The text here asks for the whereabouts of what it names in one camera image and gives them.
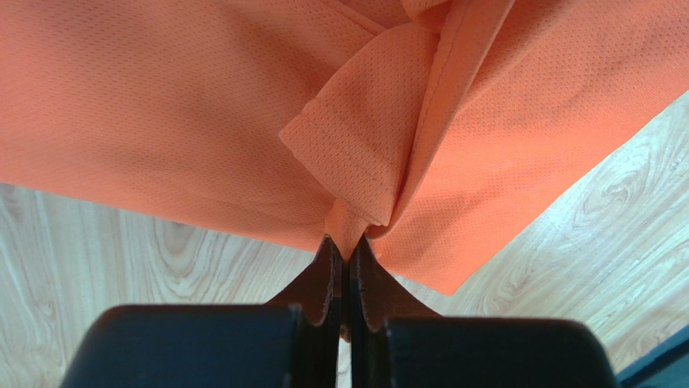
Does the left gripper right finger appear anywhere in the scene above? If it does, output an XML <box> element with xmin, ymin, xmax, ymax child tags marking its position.
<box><xmin>349</xmin><ymin>235</ymin><xmax>441</xmax><ymax>387</ymax></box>

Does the orange t shirt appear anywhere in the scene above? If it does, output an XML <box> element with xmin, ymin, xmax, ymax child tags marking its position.
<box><xmin>1</xmin><ymin>1</ymin><xmax>688</xmax><ymax>294</ymax></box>

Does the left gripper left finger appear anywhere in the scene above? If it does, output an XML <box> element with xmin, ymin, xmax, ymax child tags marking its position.
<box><xmin>266</xmin><ymin>235</ymin><xmax>343</xmax><ymax>387</ymax></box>

